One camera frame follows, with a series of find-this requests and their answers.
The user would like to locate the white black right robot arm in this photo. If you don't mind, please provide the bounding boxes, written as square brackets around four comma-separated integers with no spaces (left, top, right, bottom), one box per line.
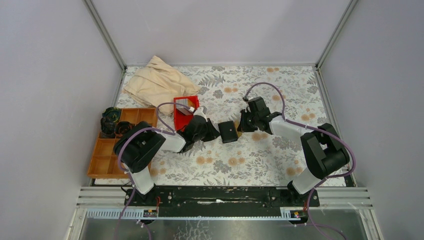
[237,97,350,206]

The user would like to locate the floral patterned table mat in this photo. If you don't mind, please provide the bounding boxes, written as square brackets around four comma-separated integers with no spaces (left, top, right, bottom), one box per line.
[94,65,347,188]

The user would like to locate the red plastic bin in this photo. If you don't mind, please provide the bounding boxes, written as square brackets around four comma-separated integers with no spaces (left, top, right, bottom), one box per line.
[173,95,200,130]

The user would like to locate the dark green rolled cloth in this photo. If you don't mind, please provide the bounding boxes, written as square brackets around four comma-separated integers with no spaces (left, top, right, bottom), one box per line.
[101,107,122,123]

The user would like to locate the wooden compartment tray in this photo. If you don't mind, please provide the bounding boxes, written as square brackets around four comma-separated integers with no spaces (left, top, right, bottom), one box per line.
[87,108,158,179]

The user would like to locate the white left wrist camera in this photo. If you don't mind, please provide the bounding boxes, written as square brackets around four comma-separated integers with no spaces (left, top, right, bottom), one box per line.
[188,106,208,122]

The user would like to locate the black leather card holder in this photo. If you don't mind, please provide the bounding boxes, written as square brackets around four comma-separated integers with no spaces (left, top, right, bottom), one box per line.
[218,120,239,144]

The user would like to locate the dark floral rolled cloth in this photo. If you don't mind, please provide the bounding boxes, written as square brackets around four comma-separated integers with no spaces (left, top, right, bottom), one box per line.
[99,117,116,139]

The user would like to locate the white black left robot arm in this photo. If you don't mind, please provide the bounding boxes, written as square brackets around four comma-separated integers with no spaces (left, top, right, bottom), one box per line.
[113,115,220,206]

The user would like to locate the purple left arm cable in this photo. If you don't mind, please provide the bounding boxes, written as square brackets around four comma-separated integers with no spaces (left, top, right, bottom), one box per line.
[114,101,196,240]

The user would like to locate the beige folded cloth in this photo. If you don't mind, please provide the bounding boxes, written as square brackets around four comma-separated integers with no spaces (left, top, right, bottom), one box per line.
[123,55,201,116]

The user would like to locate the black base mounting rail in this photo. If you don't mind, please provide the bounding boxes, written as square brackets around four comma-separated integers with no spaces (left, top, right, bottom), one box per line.
[124,185,320,218]

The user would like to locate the stack of credit cards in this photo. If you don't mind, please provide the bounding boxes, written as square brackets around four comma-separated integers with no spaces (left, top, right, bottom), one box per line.
[177,106,196,116]

